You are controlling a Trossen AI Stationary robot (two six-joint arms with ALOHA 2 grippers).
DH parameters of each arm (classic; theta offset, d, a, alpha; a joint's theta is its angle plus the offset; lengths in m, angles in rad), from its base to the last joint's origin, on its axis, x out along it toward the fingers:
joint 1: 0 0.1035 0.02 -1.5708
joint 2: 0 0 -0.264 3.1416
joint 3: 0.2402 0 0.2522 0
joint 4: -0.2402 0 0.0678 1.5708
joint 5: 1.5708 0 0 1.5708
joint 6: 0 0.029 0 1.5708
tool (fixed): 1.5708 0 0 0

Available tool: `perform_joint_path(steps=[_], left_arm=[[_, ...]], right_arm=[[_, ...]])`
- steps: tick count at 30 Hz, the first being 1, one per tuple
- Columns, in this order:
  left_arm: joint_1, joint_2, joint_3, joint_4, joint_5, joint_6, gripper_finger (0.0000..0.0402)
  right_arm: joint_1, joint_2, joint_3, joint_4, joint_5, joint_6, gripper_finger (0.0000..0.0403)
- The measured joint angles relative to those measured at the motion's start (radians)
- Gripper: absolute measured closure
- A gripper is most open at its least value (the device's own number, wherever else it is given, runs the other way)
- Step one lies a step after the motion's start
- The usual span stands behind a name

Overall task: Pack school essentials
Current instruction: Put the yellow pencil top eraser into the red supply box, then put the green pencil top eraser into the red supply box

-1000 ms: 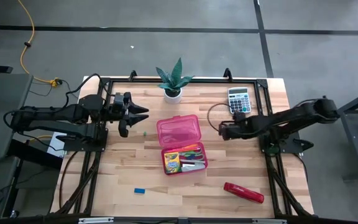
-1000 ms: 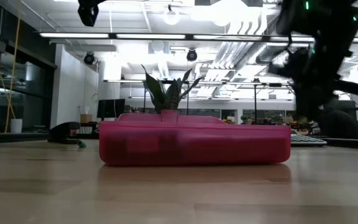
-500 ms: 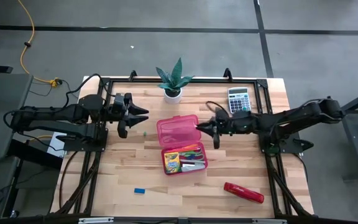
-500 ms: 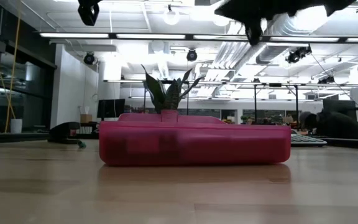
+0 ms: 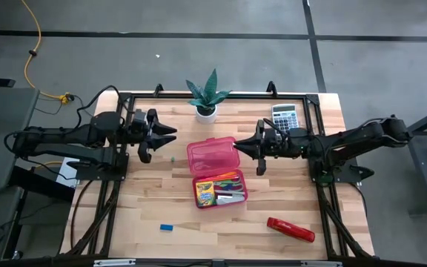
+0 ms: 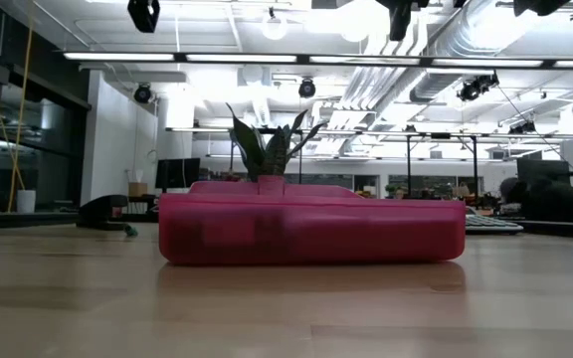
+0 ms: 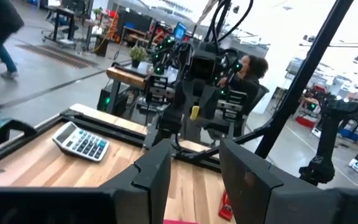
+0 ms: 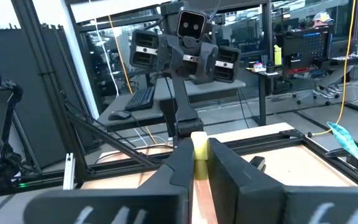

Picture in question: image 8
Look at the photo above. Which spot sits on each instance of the snake plant in white pot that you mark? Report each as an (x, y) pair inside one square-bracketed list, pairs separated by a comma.
[(350, 146)]

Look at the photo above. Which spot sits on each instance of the black aluminium table frame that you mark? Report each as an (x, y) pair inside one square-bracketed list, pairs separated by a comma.
[(259, 142)]

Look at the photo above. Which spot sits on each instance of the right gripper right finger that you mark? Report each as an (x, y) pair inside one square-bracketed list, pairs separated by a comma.
[(244, 193)]

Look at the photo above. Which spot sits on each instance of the black standing desk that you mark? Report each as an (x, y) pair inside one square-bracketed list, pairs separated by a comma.
[(261, 93)]

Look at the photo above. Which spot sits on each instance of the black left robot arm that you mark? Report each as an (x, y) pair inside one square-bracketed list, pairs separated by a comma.
[(185, 105)]

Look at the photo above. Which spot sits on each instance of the person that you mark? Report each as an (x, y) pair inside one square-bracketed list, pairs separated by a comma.
[(323, 20)]

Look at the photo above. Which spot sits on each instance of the dark grey partition panel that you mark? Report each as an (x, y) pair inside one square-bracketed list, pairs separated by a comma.
[(36, 93)]

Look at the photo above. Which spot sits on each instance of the yellow green bottle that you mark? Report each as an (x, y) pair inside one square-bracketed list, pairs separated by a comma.
[(278, 56)]

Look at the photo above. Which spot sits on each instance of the black computer mouse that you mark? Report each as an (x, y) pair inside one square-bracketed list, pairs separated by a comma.
[(119, 115)]

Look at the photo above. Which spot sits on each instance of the black keyboard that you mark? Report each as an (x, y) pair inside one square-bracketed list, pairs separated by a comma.
[(140, 99)]

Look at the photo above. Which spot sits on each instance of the grey desk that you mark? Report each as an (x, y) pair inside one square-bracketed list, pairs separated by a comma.
[(210, 87)]

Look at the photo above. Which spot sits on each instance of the black pegboard panel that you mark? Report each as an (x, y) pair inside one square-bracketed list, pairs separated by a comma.
[(306, 49)]

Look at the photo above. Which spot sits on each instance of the small yellow eraser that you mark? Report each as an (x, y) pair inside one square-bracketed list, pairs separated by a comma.
[(199, 146)]

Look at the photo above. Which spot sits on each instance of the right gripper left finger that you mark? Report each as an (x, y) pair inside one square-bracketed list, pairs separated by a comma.
[(166, 186)]

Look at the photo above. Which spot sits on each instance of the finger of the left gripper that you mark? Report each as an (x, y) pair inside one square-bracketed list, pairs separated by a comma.
[(172, 56), (205, 65)]

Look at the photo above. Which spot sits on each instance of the red white small box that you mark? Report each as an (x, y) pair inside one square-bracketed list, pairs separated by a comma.
[(258, 67)]

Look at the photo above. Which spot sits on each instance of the small black jar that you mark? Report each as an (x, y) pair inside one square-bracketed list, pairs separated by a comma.
[(270, 68)]

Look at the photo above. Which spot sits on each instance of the short silver aluminium bar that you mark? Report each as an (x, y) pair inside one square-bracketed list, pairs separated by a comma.
[(69, 171)]

